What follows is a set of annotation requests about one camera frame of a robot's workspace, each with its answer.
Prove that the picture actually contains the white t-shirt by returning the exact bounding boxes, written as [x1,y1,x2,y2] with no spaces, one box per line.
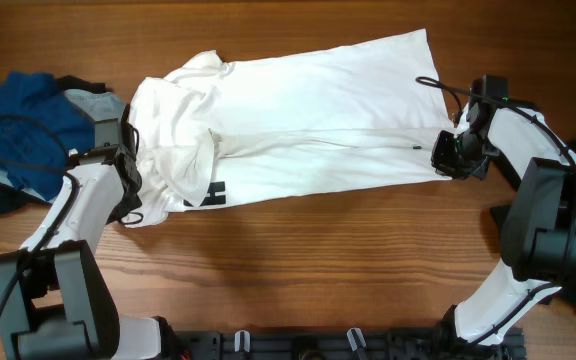
[126,30,452,227]

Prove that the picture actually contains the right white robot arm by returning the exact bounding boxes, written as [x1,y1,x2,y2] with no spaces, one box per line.
[432,95,576,355]

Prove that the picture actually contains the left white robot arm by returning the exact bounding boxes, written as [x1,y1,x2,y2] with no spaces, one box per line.
[0,145,165,359]

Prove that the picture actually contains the grey folded garment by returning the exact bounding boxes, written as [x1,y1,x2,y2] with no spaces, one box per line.
[0,89,126,203]

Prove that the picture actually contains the blue folded garment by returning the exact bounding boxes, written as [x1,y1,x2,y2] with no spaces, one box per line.
[0,72,94,200]

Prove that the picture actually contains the black folded garment left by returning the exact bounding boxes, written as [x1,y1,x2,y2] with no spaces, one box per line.
[0,75,112,216]

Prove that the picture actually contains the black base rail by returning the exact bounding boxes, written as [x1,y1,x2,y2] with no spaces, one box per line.
[177,328,527,360]

